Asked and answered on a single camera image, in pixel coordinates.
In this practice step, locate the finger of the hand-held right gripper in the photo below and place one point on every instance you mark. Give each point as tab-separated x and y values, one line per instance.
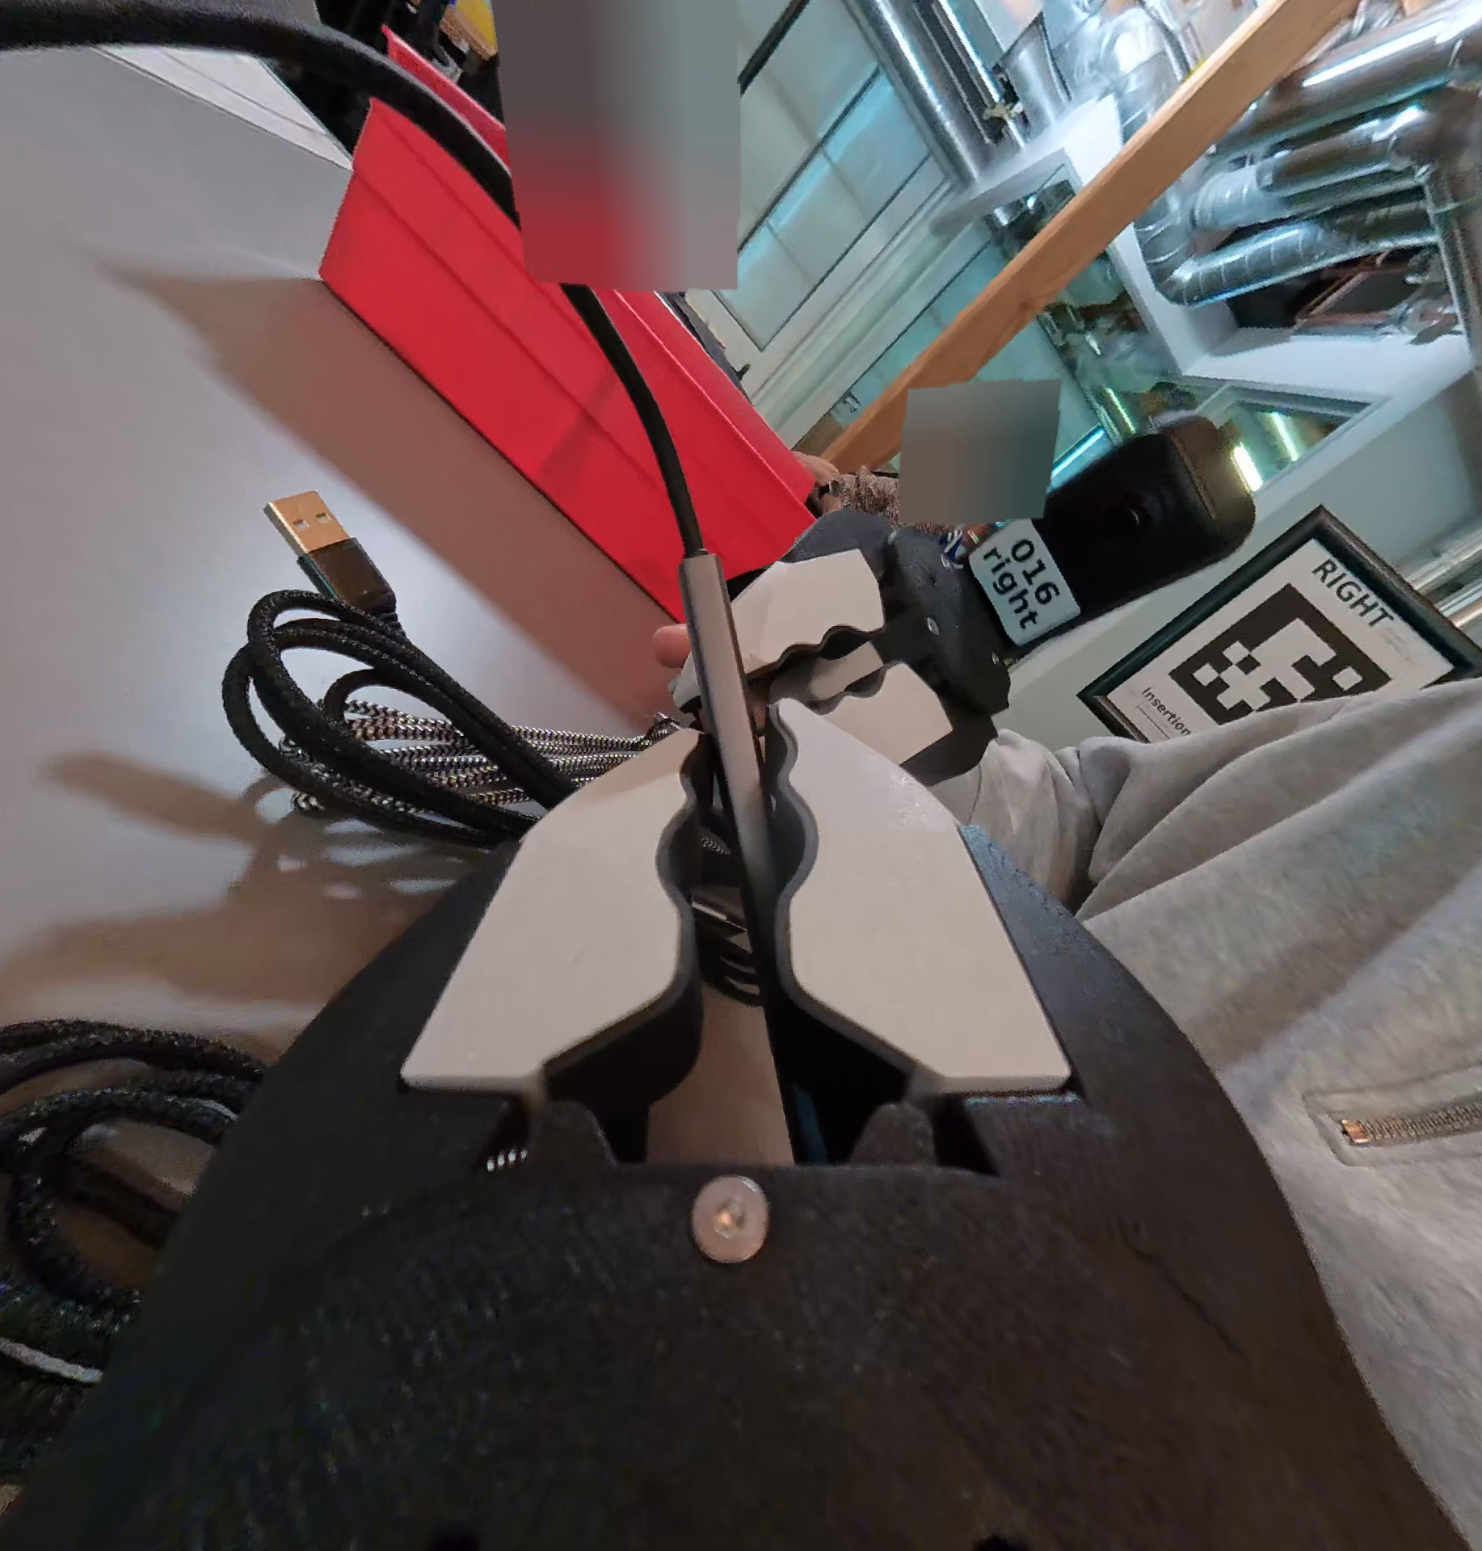
876	697
815	606

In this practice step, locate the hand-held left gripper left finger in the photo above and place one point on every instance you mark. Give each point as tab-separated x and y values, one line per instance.
572	946

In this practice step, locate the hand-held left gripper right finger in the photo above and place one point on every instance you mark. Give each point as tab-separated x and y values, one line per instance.
923	946

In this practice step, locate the red divided plastic bin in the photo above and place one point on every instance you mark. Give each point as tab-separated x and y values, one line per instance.
487	352

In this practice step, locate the person's right forearm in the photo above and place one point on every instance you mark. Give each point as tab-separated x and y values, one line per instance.
1056	788

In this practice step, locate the grey desk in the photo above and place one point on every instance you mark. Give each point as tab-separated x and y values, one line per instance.
111	424

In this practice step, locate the person's right hand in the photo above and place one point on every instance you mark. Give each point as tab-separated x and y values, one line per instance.
675	646

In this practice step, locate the person's left hand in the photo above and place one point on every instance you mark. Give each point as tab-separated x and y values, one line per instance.
724	1092

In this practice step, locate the framed black white marker sign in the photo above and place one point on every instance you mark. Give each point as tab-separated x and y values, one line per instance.
1268	674

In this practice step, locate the wooden ceiling beam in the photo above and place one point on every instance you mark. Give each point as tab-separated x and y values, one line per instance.
1117	195

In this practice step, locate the cluster of silver ventilation ducts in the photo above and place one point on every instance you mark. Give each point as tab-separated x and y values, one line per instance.
1274	195

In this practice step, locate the glass window wall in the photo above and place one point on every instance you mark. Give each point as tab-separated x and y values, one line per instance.
838	183

